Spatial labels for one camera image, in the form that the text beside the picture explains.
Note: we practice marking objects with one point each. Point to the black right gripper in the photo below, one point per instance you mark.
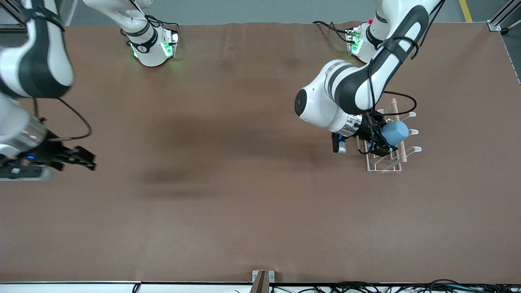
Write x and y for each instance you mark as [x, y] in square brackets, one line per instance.
[52, 152]

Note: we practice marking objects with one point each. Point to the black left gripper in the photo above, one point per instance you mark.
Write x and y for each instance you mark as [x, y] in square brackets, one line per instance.
[371, 131]

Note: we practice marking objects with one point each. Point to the light blue cup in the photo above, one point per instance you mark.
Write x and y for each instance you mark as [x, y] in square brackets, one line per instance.
[397, 132]

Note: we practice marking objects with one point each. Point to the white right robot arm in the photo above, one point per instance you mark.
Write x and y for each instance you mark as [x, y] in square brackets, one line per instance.
[40, 61]

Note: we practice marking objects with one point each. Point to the brown table cover sheet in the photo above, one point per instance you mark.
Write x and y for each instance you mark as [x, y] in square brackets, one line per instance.
[244, 203]

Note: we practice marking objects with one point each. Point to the black frame foot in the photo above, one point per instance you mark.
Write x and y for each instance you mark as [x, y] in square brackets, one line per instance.
[508, 30]

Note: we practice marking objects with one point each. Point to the aluminium frame profile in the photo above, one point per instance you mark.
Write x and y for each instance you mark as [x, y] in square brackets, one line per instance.
[10, 10]
[502, 14]

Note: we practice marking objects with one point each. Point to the metal bracket with brown bar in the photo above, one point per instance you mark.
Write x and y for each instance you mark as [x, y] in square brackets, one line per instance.
[260, 280]

